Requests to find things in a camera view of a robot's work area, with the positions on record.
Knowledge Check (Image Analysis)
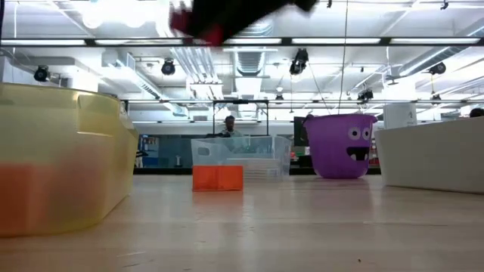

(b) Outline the black background workstation frame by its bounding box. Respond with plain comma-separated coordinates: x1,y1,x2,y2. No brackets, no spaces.
211,99,270,139

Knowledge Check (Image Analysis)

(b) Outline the small orange sloped block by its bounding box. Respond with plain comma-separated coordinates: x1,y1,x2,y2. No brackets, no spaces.
191,165,244,192

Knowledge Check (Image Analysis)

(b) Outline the black ceiling spotlight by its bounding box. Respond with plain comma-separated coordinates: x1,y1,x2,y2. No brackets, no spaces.
429,61,447,76
289,48,310,76
357,88,375,103
33,66,51,83
161,58,177,76

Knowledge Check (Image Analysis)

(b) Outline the blue storage shelf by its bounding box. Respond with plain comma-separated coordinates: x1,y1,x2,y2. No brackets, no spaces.
138,134,160,168

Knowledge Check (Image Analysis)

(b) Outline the yellow translucent plastic bin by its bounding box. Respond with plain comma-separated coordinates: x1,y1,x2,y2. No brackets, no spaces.
0,82,140,238

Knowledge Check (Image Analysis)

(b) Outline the thin hanging cable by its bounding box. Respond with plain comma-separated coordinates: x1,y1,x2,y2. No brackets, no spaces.
337,0,349,114

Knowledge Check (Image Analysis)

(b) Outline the black monitor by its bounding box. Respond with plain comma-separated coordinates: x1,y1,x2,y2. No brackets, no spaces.
293,116,308,147

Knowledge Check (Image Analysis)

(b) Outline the purple monster face bucket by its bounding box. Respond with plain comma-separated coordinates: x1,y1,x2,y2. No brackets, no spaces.
303,113,379,180

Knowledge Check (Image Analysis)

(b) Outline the white plastic bin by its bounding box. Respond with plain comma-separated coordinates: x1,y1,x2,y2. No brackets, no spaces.
374,116,484,196

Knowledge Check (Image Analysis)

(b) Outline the clear plastic container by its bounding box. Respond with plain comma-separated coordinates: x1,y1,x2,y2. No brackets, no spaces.
191,135,293,181

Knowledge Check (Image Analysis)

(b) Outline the small red block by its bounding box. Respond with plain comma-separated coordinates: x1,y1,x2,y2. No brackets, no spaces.
169,8,225,47

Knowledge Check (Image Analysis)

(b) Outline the white sign board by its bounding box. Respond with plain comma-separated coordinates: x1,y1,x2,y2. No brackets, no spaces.
383,104,418,131

